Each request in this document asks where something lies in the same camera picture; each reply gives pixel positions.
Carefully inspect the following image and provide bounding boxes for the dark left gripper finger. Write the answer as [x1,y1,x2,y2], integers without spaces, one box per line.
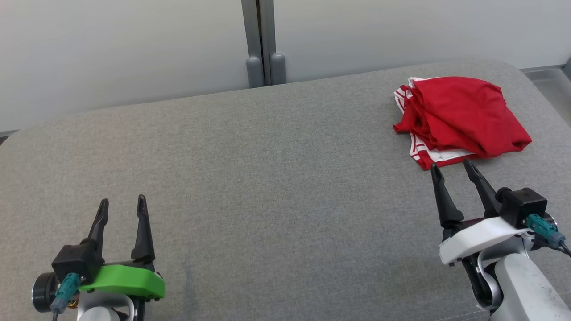
[130,194,156,263]
[87,199,109,264]

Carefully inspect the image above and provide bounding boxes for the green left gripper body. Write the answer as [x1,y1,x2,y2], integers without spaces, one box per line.
[78,260,166,300]

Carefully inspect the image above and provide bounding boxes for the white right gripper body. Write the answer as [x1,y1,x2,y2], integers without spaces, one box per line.
[439,216,534,267]

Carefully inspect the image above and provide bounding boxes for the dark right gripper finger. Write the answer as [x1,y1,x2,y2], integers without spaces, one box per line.
[463,159,502,218]
[430,163,465,228]

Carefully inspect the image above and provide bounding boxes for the red white numbered jersey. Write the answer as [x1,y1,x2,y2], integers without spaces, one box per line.
[393,77,479,171]

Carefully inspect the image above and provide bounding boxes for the red shorts white stripe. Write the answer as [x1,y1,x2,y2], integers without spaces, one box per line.
[393,76,532,159]

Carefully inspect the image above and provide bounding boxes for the right camera cable teal plug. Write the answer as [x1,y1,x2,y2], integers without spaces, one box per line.
[525,214,571,258]

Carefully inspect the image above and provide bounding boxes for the camera cable teal plug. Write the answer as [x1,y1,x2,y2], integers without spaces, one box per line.
[525,214,571,258]
[50,273,82,321]

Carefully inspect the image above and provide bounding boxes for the left camera cable teal plug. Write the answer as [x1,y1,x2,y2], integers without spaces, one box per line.
[50,273,82,321]

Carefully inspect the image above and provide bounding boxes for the grey metal frame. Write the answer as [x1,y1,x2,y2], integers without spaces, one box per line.
[520,56,571,83]

